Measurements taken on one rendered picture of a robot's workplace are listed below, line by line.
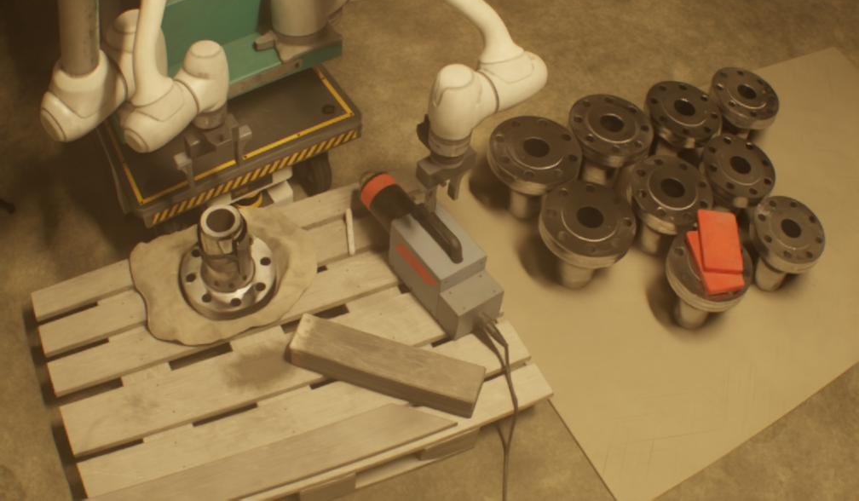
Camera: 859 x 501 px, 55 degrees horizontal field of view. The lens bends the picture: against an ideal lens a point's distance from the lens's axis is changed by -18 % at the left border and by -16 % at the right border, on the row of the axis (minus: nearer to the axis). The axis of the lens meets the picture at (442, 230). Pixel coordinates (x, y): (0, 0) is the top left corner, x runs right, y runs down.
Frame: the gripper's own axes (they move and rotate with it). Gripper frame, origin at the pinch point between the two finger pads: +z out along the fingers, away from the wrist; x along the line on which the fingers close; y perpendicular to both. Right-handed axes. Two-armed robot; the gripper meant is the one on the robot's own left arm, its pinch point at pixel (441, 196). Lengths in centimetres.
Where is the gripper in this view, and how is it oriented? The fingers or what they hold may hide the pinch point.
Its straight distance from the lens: 226.9
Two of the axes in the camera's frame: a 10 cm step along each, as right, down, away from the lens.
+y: 5.9, 6.5, -4.7
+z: -0.8, 6.3, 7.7
